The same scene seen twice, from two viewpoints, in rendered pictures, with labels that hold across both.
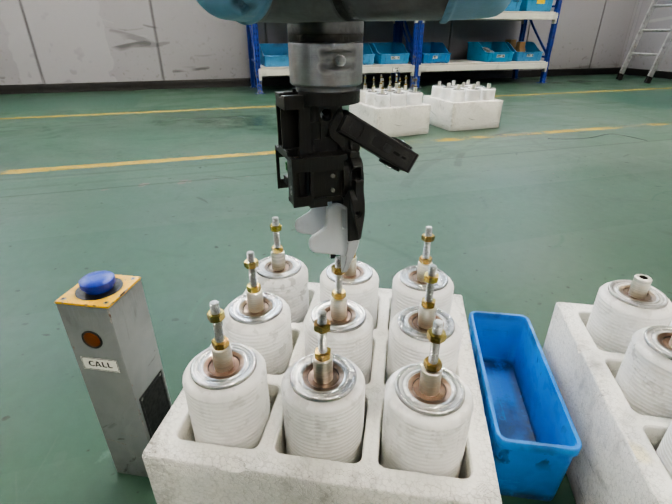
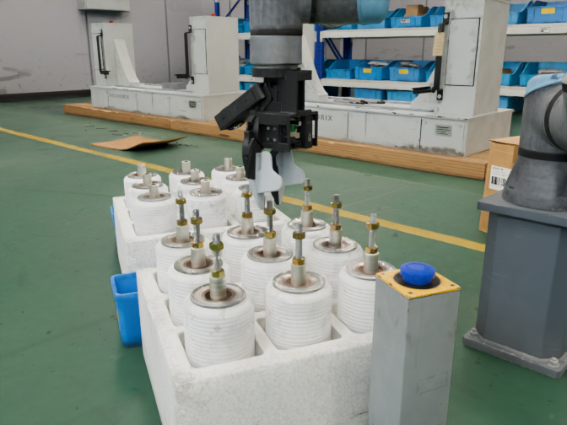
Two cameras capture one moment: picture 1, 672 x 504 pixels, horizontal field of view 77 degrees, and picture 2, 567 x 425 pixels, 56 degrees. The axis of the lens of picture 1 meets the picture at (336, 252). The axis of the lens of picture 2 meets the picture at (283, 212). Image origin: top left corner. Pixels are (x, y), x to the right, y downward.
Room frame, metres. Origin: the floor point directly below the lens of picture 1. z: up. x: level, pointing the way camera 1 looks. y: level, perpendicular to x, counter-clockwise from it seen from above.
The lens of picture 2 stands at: (0.87, 0.71, 0.57)
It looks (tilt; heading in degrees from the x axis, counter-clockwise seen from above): 17 degrees down; 240
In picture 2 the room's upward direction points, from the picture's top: straight up
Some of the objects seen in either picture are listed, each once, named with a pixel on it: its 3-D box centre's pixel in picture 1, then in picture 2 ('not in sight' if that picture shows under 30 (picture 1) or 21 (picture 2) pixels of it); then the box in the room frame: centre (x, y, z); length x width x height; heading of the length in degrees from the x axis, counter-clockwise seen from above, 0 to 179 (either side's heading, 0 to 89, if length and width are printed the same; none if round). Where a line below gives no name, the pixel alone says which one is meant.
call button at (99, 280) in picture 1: (98, 284); (417, 275); (0.45, 0.29, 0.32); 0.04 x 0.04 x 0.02
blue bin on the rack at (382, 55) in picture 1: (386, 53); not in sight; (5.48, -0.59, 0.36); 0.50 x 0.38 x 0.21; 18
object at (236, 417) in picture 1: (232, 420); (368, 324); (0.38, 0.13, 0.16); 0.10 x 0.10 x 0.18
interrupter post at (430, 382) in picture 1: (430, 379); (306, 218); (0.34, -0.10, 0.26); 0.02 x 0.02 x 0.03
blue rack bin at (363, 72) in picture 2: not in sight; (379, 69); (-3.23, -4.13, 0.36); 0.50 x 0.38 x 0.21; 17
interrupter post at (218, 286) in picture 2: (278, 260); (218, 287); (0.61, 0.09, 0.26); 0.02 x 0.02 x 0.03
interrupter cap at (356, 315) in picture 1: (338, 315); (270, 254); (0.48, 0.00, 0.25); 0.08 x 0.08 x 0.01
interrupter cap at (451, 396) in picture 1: (429, 388); (306, 224); (0.34, -0.10, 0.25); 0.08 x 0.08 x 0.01
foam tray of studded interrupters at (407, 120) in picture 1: (388, 116); not in sight; (2.92, -0.35, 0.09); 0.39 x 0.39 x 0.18; 24
